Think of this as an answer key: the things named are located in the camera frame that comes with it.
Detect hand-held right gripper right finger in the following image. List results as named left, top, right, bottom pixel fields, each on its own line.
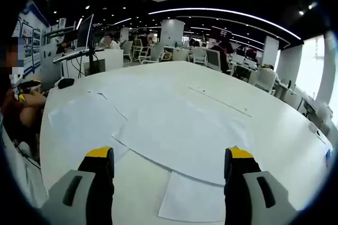
left=223, top=145, right=296, bottom=225

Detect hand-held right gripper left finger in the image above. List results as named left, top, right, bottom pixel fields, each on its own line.
left=42, top=145, right=116, bottom=225

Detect white printing papers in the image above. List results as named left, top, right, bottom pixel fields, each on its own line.
left=47, top=87, right=256, bottom=223

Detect black computer mouse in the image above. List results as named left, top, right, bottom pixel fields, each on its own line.
left=57, top=78, right=74, bottom=90

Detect white table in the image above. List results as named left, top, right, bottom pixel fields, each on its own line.
left=39, top=60, right=334, bottom=225

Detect black monitor stand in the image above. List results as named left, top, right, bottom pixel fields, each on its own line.
left=88, top=15, right=99, bottom=75

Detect white office chair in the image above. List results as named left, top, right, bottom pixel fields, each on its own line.
left=205, top=49, right=223, bottom=72

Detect red hanging display screen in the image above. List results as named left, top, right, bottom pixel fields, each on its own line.
left=211, top=26, right=233, bottom=40

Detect long ceiling light strip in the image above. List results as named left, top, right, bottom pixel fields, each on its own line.
left=147, top=7, right=301, bottom=40

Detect blue white wall poster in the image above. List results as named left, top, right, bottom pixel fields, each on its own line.
left=12, top=0, right=51, bottom=78

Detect table cable socket panel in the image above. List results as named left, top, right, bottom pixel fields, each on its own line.
left=189, top=86, right=254, bottom=118

